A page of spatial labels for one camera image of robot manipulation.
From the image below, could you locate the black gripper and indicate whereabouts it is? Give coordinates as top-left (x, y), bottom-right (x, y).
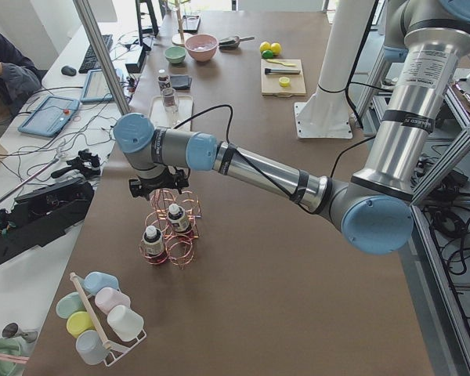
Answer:
top-left (128, 166), bottom-right (190, 198)

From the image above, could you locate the copper wire bottle basket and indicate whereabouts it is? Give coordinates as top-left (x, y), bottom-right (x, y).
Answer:
top-left (139, 189), bottom-right (202, 269)

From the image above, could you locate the tea bottle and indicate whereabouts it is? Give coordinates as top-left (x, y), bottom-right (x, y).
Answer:
top-left (157, 69), bottom-right (172, 92)
top-left (167, 203), bottom-right (192, 234)
top-left (143, 225), bottom-right (167, 265)

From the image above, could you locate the tea bottle by robot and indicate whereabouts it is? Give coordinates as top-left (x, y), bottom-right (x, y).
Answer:
top-left (167, 203), bottom-right (192, 234)

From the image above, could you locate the cream rabbit tray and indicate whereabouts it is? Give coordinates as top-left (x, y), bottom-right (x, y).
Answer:
top-left (148, 94), bottom-right (193, 128)

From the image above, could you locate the clear wine glass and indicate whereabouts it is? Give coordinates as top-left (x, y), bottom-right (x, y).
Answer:
top-left (161, 87), bottom-right (179, 127)

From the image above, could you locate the grey folded cloth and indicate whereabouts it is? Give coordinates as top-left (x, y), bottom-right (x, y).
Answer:
top-left (170, 74), bottom-right (192, 90)

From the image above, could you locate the blue teach pendant far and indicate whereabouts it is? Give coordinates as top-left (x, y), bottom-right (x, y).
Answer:
top-left (80, 69), bottom-right (113, 104)

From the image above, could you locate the blue teach pendant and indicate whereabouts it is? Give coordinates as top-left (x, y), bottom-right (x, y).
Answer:
top-left (18, 96), bottom-right (80, 137)
top-left (80, 69), bottom-right (113, 104)

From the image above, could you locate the metal reacher grabber tool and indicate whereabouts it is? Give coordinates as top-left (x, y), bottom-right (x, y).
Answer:
top-left (0, 152), bottom-right (62, 204)

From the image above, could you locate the blue plastic cup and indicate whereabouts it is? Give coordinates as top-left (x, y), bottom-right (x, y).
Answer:
top-left (82, 271), bottom-right (120, 295)

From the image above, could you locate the bamboo cutting board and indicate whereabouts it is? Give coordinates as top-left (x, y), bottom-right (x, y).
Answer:
top-left (261, 59), bottom-right (306, 96)

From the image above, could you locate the pink bowl of ice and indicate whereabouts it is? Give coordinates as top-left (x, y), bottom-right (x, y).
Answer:
top-left (184, 34), bottom-right (219, 63)

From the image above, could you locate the pink plastic cup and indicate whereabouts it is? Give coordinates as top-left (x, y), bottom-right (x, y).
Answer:
top-left (95, 287), bottom-right (131, 314)

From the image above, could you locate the wooden mug tree stand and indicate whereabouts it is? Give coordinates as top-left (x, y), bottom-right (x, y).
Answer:
top-left (167, 0), bottom-right (191, 47)

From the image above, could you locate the blue teach pendant near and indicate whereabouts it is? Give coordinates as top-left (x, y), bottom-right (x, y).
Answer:
top-left (18, 96), bottom-right (80, 137)

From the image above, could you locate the steel muddler black tip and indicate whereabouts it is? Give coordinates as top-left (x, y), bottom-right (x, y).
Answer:
top-left (264, 67), bottom-right (301, 75)

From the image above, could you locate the black device on desk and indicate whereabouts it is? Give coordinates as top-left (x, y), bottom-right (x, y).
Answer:
top-left (0, 178), bottom-right (94, 265)

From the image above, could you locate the black keyboard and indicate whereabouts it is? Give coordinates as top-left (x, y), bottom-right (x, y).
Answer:
top-left (78, 34), bottom-right (114, 74)

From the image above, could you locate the half lemon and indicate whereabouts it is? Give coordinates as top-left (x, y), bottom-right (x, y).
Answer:
top-left (278, 77), bottom-right (291, 87)

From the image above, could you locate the steel ice scoop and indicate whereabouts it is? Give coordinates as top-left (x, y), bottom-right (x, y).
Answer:
top-left (219, 36), bottom-right (255, 49)

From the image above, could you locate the white plastic cup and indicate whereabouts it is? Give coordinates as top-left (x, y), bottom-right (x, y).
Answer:
top-left (107, 305), bottom-right (144, 342)

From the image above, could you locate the yellow plastic knife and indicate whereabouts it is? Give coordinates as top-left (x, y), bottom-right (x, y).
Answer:
top-left (266, 59), bottom-right (297, 67)

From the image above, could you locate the black computer mouse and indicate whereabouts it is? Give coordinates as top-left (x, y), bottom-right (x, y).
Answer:
top-left (61, 66), bottom-right (78, 77)

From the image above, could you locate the yellow lemon far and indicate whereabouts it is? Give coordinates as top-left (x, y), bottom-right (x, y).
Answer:
top-left (259, 41), bottom-right (271, 53)

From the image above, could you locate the green plastic cup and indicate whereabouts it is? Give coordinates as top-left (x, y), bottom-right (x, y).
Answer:
top-left (56, 291), bottom-right (85, 319)

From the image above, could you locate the green lime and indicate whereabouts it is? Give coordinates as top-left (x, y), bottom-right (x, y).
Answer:
top-left (270, 42), bottom-right (282, 56)

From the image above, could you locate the yellow plastic cup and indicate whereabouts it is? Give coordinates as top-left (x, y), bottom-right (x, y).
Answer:
top-left (66, 311), bottom-right (95, 338)

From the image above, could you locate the white cup drying rack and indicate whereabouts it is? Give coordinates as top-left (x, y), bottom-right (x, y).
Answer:
top-left (70, 273), bottom-right (146, 367)

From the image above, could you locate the grey plastic cup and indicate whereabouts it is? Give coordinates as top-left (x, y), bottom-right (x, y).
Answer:
top-left (75, 330), bottom-right (109, 365)

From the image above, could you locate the seated person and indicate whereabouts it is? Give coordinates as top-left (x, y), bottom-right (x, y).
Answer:
top-left (0, 34), bottom-right (42, 125)

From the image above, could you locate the steel jigger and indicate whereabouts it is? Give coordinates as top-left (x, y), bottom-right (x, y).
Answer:
top-left (2, 322), bottom-right (38, 343)

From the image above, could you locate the green bowl with chopsticks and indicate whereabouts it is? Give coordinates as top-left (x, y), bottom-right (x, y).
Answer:
top-left (0, 337), bottom-right (32, 376)

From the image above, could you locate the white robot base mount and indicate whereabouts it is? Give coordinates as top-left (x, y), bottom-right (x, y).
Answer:
top-left (293, 100), bottom-right (353, 139)

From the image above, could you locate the aluminium frame post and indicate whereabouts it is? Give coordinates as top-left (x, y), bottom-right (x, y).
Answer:
top-left (73, 0), bottom-right (131, 115)

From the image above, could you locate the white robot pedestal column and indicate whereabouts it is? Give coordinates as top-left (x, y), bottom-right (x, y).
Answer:
top-left (316, 0), bottom-right (378, 108)

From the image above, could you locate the aluminium side frame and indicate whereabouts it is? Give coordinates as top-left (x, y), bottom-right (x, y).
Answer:
top-left (366, 58), bottom-right (470, 376)

